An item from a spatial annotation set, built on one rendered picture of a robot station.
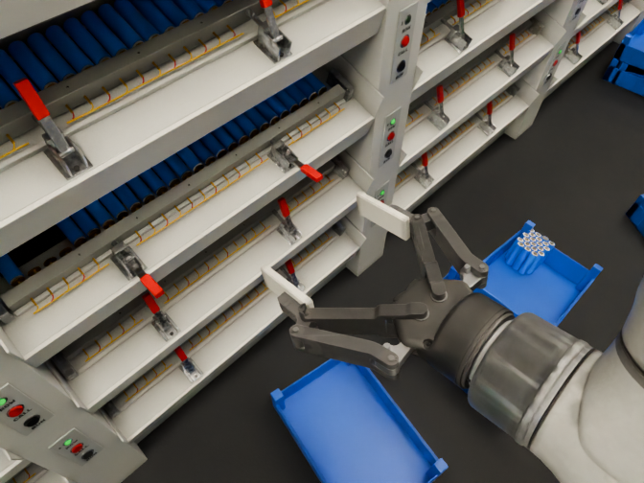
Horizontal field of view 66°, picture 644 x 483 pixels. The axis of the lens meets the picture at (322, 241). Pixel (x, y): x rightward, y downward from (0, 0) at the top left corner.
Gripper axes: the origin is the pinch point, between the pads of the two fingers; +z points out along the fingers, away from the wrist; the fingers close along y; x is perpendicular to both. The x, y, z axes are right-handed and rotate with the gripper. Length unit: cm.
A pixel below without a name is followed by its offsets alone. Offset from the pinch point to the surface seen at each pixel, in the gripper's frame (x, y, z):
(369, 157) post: -17.8, 30.2, 23.0
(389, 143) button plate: -17.1, 35.0, 22.3
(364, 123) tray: -8.4, 27.8, 20.8
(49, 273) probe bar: -3.4, -22.5, 25.1
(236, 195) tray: -7.4, 2.9, 22.7
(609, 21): -43, 153, 32
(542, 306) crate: -60, 52, -6
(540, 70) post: -34, 100, 27
